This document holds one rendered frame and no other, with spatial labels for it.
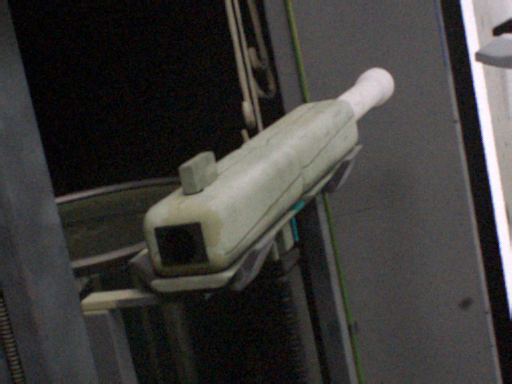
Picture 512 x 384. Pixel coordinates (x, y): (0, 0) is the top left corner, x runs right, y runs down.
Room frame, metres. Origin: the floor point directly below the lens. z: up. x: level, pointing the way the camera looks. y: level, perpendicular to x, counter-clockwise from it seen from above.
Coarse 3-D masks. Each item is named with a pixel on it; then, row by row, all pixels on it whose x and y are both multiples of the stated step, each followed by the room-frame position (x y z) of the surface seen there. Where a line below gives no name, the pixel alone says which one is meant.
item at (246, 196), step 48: (384, 96) 0.99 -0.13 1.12; (288, 144) 0.71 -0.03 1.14; (336, 144) 0.78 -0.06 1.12; (192, 192) 0.59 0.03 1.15; (240, 192) 0.60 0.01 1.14; (288, 192) 0.67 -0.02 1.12; (240, 240) 0.58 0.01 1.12; (288, 240) 0.67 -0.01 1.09; (192, 288) 0.57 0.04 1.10; (288, 288) 0.66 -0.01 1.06; (288, 336) 0.66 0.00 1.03
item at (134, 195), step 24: (120, 192) 2.13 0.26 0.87; (144, 192) 2.09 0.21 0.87; (168, 192) 2.07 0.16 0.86; (72, 216) 2.04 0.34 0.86; (96, 216) 1.99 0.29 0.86; (120, 216) 1.94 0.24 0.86; (144, 216) 1.89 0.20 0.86; (72, 240) 1.82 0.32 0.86; (96, 240) 1.79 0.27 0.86; (120, 240) 1.76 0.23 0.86; (144, 240) 1.72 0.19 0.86
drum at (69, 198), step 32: (96, 192) 2.13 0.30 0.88; (96, 256) 1.59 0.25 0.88; (128, 256) 1.60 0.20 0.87; (96, 288) 1.59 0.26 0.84; (128, 288) 1.60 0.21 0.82; (128, 320) 1.60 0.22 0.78; (160, 320) 1.61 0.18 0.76; (192, 320) 1.64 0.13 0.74; (224, 320) 1.68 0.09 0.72; (160, 352) 1.61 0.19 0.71; (192, 352) 1.63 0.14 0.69; (224, 352) 1.67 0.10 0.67
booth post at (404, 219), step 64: (320, 0) 1.14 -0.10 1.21; (384, 0) 1.12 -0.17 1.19; (320, 64) 1.15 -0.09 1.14; (384, 64) 1.12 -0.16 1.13; (448, 64) 1.10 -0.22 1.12; (384, 128) 1.13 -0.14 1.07; (448, 128) 1.10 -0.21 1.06; (384, 192) 1.13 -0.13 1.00; (448, 192) 1.11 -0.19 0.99; (384, 256) 1.14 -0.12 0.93; (448, 256) 1.11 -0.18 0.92; (384, 320) 1.14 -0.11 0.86; (448, 320) 1.12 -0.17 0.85
